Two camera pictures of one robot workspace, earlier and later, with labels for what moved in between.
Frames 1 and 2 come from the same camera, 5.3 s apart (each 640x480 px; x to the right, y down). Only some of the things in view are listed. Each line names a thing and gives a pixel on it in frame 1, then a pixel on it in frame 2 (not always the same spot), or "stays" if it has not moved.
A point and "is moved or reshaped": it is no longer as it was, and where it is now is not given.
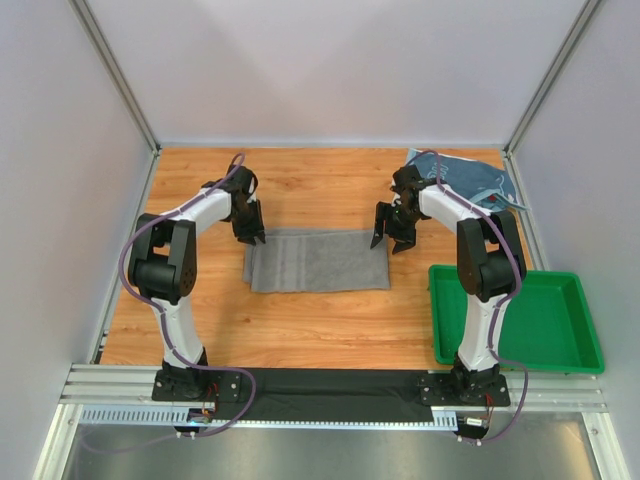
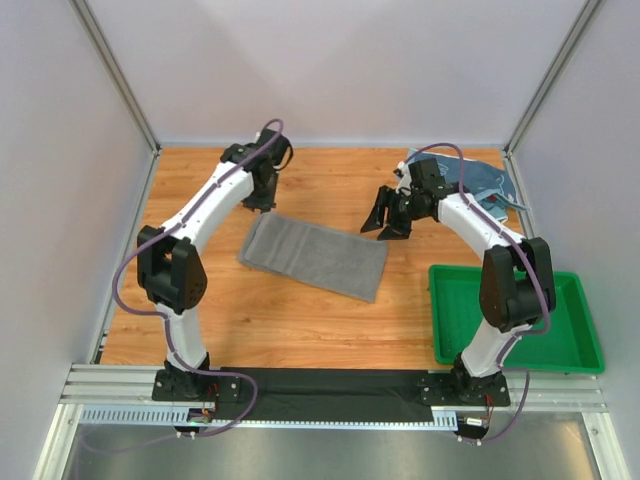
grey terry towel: x=317 y=260 is moved or reshaped
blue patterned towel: x=483 y=185 stays
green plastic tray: x=548 y=324 stays
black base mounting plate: x=330 y=395 stays
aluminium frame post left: x=107 y=54 stays
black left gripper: x=248 y=223 to x=259 y=201
